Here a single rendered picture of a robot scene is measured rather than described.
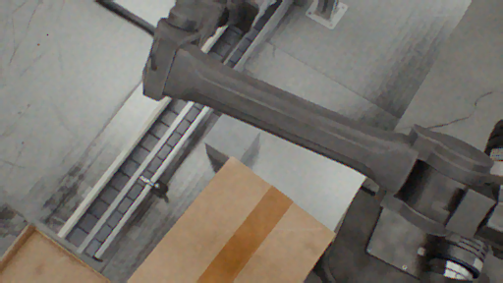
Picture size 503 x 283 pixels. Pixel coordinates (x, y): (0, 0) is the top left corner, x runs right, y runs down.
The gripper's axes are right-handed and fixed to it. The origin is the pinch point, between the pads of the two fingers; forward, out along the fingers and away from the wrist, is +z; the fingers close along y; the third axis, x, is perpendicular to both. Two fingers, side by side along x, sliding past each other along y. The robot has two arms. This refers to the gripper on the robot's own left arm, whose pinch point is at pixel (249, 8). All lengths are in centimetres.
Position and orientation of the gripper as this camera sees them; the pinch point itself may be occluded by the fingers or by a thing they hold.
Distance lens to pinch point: 130.0
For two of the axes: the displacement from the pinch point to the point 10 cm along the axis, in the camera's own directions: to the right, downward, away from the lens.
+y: -8.4, -5.2, 1.6
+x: -4.1, 8.0, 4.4
